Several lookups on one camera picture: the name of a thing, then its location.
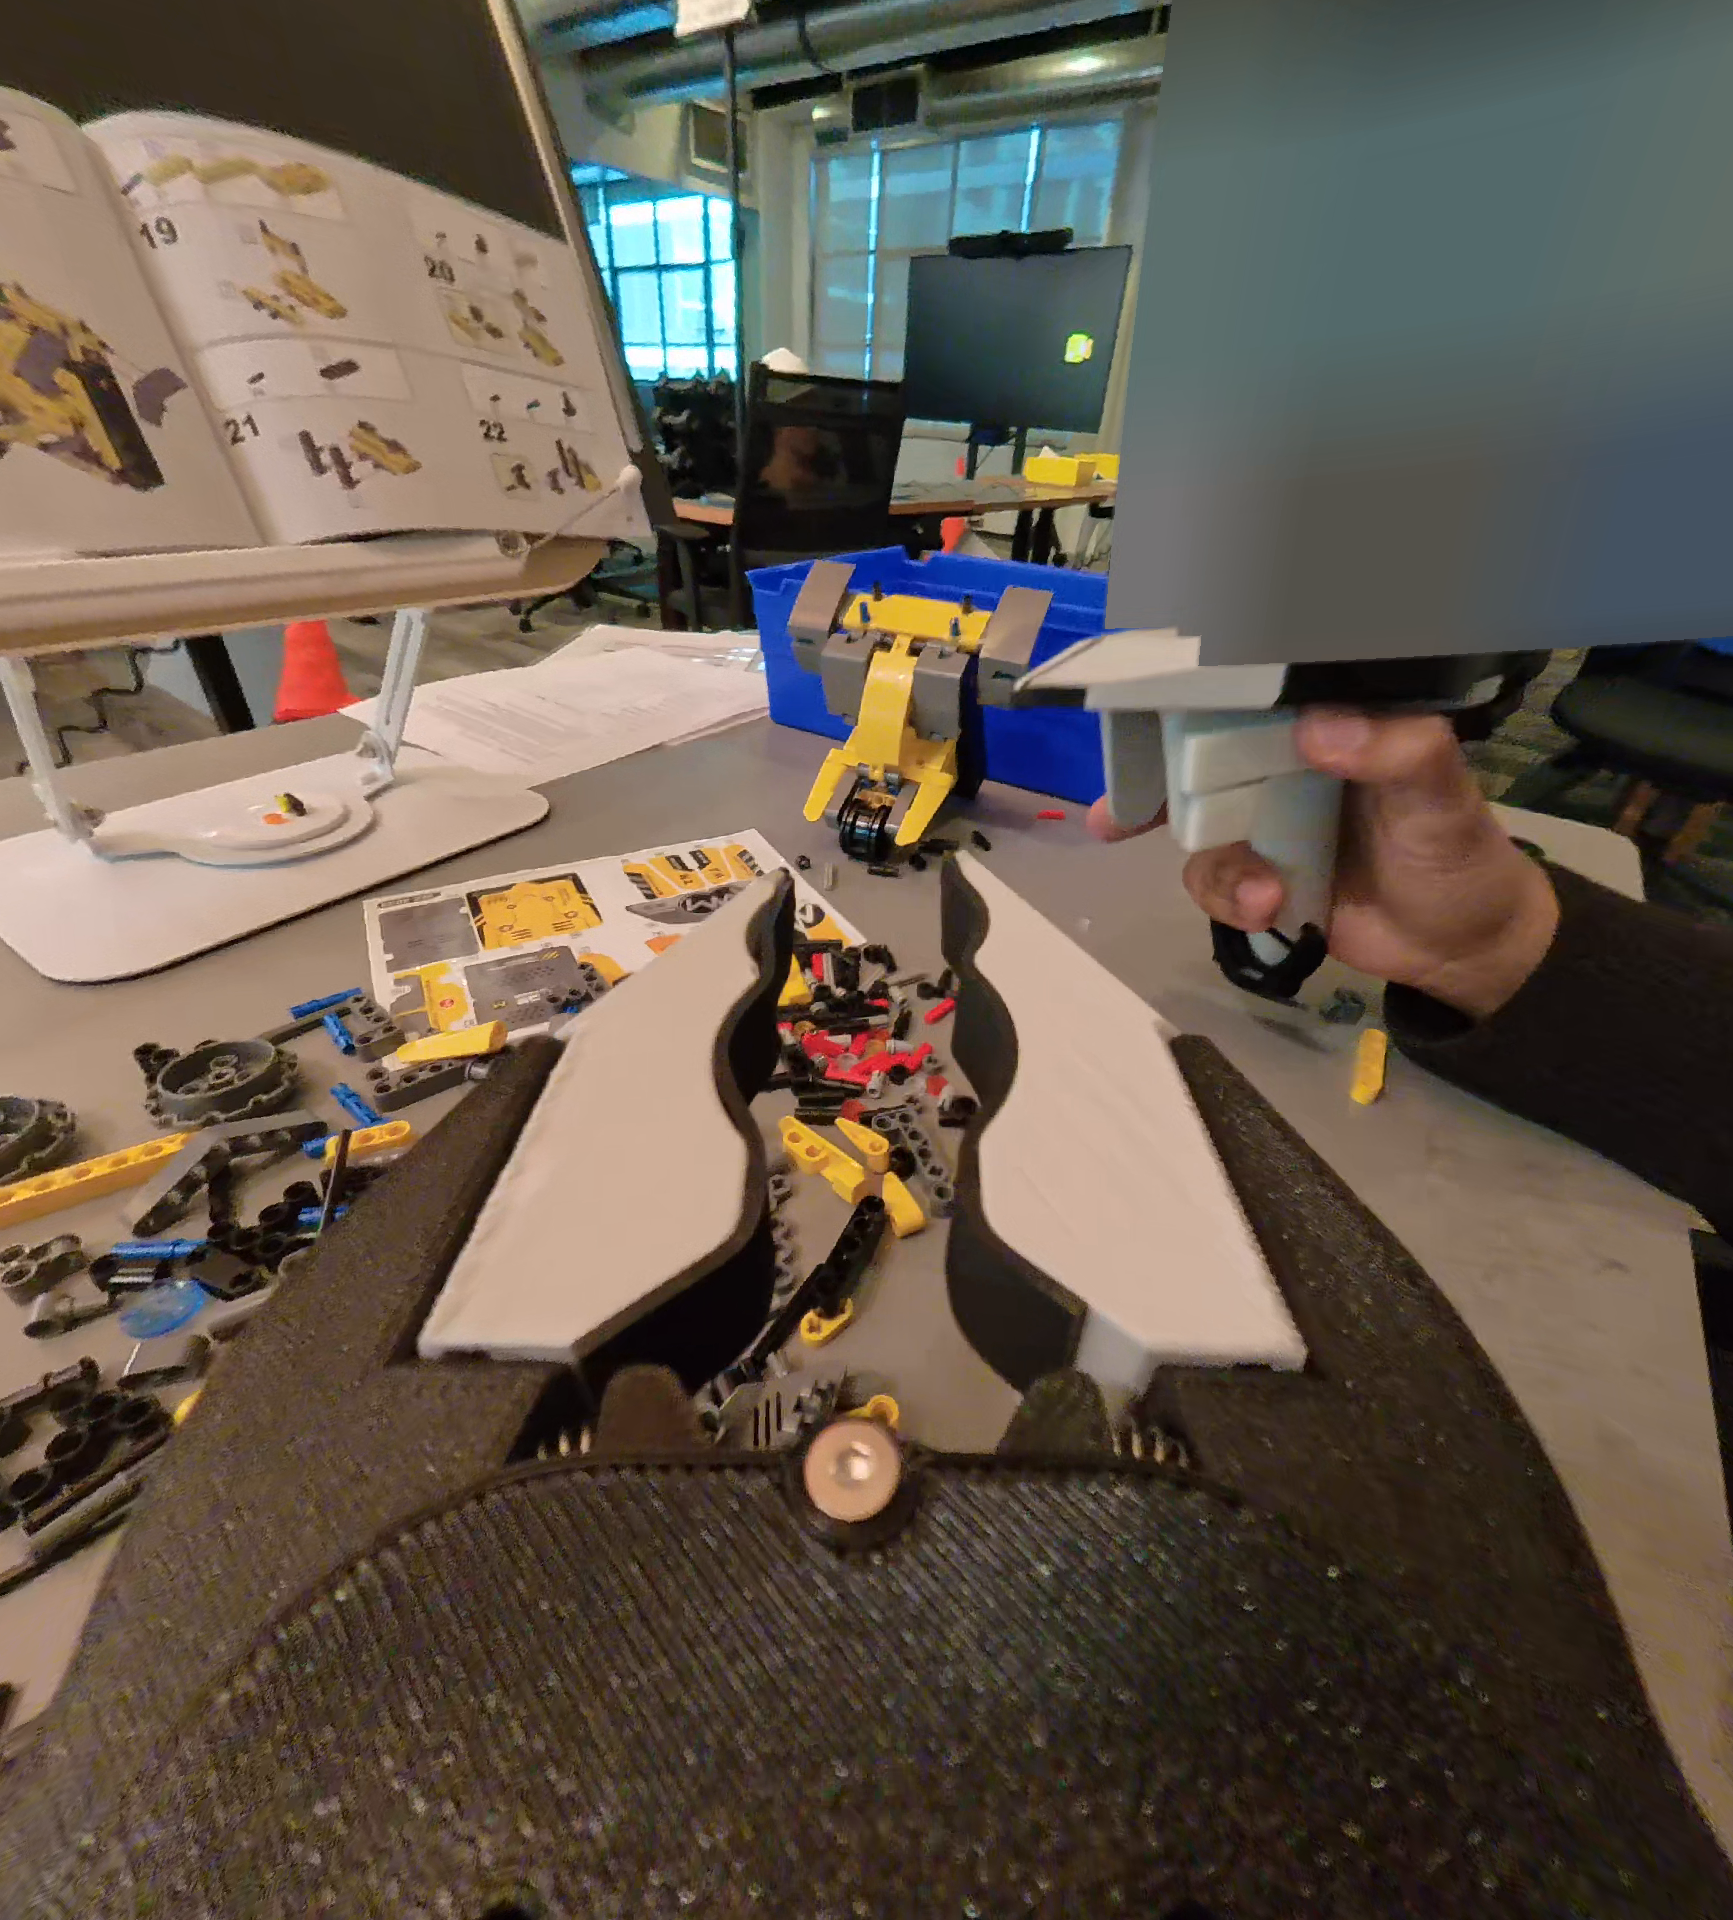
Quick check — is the long yellow toy beam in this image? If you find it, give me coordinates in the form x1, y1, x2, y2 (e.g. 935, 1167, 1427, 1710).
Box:
0, 1131, 191, 1261

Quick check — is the orange traffic cone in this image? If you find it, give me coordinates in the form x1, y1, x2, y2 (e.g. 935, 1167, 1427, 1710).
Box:
271, 617, 359, 726

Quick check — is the pile of toy building bricks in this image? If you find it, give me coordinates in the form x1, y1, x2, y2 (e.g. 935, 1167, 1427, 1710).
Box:
0, 853, 989, 1591

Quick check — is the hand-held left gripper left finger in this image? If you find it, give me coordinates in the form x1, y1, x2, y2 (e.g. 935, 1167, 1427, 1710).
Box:
416, 866, 801, 1389

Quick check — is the black office chair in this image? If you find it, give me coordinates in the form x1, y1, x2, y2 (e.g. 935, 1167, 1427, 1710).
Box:
1549, 644, 1733, 917
729, 360, 911, 632

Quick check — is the black display board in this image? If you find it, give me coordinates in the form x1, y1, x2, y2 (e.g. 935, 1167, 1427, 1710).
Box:
0, 0, 653, 468

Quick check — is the printed paper sheet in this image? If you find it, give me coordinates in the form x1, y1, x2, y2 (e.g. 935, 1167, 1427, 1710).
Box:
348, 625, 775, 782

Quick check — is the grey round toy turntable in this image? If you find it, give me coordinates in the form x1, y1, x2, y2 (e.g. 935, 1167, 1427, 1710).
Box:
137, 1038, 299, 1128

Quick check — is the person's right forearm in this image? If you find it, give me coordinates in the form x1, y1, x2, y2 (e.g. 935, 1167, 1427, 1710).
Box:
1382, 861, 1733, 1247

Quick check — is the black monitor screen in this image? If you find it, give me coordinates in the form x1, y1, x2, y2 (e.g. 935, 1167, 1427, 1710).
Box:
902, 244, 1134, 437

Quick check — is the white book stand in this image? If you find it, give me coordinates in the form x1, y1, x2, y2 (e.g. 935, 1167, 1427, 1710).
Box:
0, 464, 653, 987

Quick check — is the wooden background desk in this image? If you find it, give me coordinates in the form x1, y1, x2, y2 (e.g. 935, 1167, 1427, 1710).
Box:
670, 476, 1114, 527

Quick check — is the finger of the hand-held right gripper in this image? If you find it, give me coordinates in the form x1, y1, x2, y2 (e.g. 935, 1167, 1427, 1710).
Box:
1082, 665, 1291, 829
1012, 630, 1205, 702

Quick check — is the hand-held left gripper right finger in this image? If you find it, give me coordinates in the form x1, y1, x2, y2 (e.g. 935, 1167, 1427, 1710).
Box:
940, 851, 1310, 1398

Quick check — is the yellow toy vehicle model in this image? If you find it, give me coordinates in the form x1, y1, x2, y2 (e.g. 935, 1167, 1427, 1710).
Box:
789, 557, 1055, 875

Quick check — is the yellow sticker sheet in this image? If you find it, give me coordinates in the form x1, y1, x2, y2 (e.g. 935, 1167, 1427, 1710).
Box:
363, 845, 868, 1051

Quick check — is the person's right hand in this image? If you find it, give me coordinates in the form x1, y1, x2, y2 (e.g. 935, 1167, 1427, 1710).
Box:
1088, 708, 1561, 1026

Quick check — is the blue plastic bin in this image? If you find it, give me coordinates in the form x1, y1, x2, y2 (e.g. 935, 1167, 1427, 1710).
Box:
747, 546, 1111, 804

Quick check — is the open building instruction booklet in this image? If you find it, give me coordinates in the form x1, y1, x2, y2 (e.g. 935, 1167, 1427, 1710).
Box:
0, 61, 654, 553

